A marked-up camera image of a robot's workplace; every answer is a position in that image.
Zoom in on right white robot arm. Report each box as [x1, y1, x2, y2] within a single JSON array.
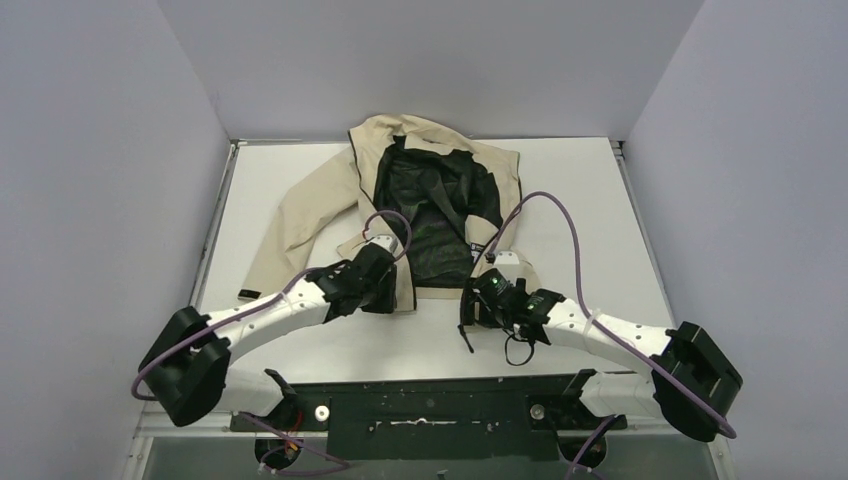
[[460, 269, 743, 442]]

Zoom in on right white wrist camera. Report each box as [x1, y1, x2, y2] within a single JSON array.
[[484, 250, 521, 269]]

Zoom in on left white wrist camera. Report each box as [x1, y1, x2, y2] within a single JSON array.
[[365, 234, 403, 258]]

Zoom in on beige jacket with black lining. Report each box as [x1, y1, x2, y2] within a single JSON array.
[[236, 114, 523, 312]]

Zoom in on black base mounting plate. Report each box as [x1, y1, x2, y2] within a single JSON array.
[[262, 371, 601, 461]]

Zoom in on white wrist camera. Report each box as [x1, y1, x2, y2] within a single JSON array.
[[365, 234, 403, 258], [484, 250, 521, 269]]

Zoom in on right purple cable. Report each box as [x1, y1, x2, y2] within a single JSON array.
[[471, 192, 738, 480]]

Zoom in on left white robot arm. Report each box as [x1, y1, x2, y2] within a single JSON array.
[[134, 235, 399, 427]]

